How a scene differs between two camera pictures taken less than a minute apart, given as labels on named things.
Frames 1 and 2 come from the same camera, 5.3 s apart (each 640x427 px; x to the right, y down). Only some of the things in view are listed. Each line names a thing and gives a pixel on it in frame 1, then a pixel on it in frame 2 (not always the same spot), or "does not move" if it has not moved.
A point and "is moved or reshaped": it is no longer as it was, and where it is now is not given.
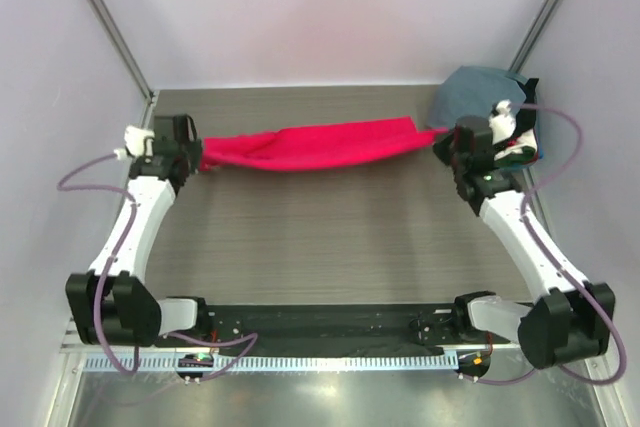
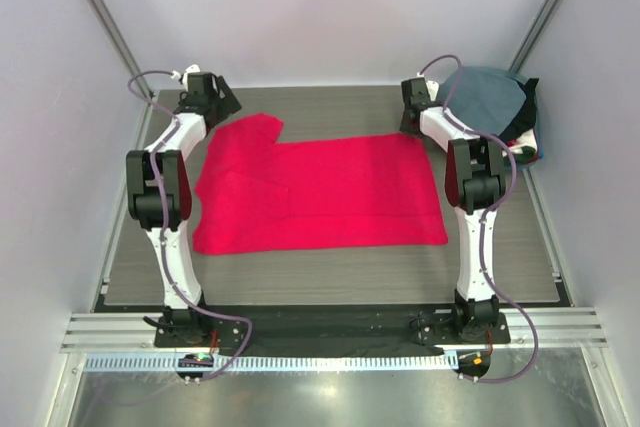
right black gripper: x=442 y=147 → x=407 y=129
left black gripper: x=195 y=152 → x=228 y=105
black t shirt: x=526 y=117 does not move
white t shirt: x=525 y=139 does not move
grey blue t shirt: x=472 y=90 does not move
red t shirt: x=301 y=146 is moved or reshaped
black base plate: x=330 y=329 does not move
